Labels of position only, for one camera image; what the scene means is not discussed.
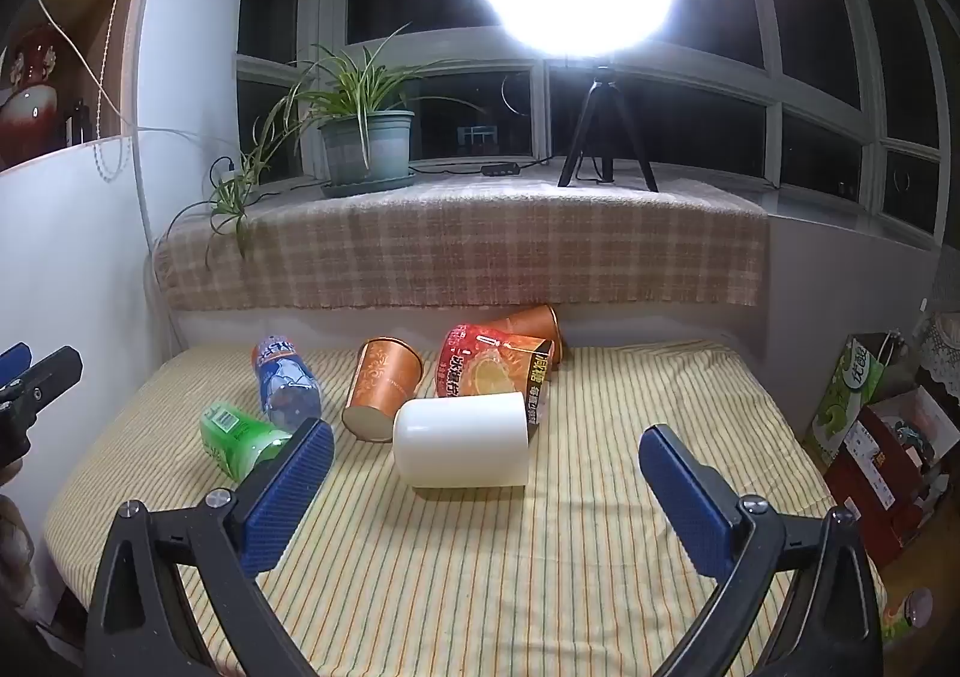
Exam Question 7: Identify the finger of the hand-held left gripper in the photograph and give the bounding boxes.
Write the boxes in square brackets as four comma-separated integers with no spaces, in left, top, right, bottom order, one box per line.
[0,345,84,468]
[0,342,33,393]

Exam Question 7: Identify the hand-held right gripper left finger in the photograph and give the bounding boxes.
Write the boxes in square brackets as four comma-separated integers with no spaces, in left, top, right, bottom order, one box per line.
[84,418,336,677]

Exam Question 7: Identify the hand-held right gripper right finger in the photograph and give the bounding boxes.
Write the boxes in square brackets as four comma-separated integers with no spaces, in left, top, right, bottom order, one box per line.
[637,424,886,677]

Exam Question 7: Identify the white cup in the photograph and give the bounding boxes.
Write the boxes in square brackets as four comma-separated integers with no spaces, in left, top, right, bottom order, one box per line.
[392,391,530,490]

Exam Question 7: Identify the orange patterned paper cup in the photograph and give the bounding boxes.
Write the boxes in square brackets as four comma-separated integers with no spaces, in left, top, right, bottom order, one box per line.
[341,337,425,443]
[487,304,567,367]

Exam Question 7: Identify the red instant noodle cup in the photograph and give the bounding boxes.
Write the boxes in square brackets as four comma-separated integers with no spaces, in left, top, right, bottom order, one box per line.
[436,324,556,443]

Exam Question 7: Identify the green plastic bottle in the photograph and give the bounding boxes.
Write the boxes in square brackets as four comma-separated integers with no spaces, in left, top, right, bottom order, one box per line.
[199,402,295,484]

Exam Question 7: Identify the blue label plastic bottle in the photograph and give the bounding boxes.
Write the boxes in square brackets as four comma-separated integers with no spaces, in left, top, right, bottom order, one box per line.
[251,335,323,432]

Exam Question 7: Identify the red cardboard box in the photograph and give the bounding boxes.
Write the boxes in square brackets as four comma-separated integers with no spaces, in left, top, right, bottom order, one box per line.
[825,384,960,569]

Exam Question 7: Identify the yellow striped bed sheet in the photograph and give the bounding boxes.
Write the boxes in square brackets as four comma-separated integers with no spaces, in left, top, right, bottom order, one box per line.
[41,339,886,677]

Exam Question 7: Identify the green and white carton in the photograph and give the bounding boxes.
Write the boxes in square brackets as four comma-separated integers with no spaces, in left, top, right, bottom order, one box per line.
[806,335,890,468]

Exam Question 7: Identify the red ceramic vase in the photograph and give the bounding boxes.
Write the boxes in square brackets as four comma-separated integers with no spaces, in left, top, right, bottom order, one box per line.
[0,24,61,168]

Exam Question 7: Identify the white lace cloth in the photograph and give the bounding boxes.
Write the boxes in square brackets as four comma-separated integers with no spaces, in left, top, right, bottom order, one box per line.
[919,313,960,393]

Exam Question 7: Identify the beige plaid blanket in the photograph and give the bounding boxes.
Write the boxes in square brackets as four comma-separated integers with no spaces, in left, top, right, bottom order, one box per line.
[152,174,770,314]

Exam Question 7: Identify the wooden shelf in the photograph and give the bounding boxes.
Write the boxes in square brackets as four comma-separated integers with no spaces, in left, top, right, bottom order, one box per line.
[0,0,173,168]

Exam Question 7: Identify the spider plant in green pot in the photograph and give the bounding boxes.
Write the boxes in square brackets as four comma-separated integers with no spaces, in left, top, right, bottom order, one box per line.
[169,23,481,258]

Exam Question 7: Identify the black tripod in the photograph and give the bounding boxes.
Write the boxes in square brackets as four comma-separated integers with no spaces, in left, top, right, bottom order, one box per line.
[557,58,659,193]

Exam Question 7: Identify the white cable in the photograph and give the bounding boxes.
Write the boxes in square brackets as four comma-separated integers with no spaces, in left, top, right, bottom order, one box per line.
[34,0,203,183]

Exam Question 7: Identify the black cable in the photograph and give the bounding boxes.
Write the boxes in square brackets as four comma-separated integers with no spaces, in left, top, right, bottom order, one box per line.
[412,154,562,174]

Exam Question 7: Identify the white window frame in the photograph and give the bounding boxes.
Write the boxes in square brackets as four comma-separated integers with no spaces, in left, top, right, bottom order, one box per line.
[236,0,960,250]

